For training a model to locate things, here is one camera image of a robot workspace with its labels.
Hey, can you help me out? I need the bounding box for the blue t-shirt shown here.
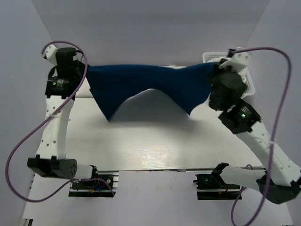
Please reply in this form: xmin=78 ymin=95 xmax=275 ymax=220
xmin=86 ymin=63 xmax=214 ymax=121

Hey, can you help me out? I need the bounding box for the white t-shirt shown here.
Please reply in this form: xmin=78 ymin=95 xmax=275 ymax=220
xmin=208 ymin=56 xmax=234 ymax=65

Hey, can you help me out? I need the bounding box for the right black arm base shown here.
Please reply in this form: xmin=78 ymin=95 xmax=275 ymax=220
xmin=193 ymin=174 xmax=242 ymax=201

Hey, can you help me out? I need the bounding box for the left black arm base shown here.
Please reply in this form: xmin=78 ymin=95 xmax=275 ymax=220
xmin=69 ymin=171 xmax=119 ymax=198

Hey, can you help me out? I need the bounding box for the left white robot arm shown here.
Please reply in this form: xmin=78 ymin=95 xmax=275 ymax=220
xmin=27 ymin=47 xmax=99 ymax=188

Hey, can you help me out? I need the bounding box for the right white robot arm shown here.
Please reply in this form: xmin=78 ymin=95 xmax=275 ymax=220
xmin=208 ymin=64 xmax=301 ymax=204

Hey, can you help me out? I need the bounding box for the white plastic basket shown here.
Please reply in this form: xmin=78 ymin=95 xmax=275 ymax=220
xmin=202 ymin=52 xmax=255 ymax=98

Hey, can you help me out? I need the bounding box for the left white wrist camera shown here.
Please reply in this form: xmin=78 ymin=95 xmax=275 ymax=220
xmin=42 ymin=44 xmax=58 ymax=65

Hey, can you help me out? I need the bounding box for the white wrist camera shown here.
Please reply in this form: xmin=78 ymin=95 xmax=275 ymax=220
xmin=42 ymin=44 xmax=58 ymax=65
xmin=219 ymin=48 xmax=251 ymax=73

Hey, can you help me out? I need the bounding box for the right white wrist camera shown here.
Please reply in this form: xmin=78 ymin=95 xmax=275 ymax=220
xmin=219 ymin=48 xmax=251 ymax=73

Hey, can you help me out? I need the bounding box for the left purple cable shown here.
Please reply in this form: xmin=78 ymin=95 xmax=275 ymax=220
xmin=5 ymin=41 xmax=116 ymax=203

